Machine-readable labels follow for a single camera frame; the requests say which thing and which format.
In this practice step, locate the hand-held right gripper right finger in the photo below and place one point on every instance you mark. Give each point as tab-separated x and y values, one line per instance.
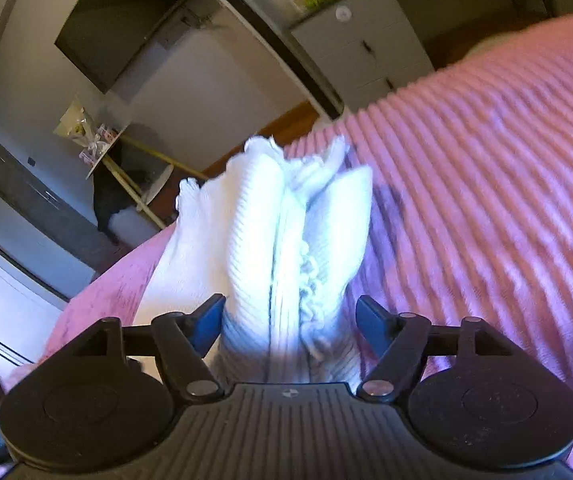
374	327

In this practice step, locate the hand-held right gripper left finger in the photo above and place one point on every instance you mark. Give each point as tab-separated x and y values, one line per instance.
206	327

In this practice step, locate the white ribbed small garment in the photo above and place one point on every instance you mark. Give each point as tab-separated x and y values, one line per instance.
261	240

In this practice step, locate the pink ribbed blanket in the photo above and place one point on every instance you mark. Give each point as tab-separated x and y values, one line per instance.
491	185

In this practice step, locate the white table with wooden legs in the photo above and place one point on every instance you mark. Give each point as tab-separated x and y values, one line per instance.
116	160

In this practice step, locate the dark low sideboard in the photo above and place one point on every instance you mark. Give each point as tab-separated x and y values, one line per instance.
31	195

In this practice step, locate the wrapped flower bouquet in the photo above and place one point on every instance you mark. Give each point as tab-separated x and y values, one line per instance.
75	122

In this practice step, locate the white drawer cabinet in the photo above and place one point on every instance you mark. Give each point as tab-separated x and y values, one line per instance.
366	50

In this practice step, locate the black wall television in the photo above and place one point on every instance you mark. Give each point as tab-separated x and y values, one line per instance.
116	25

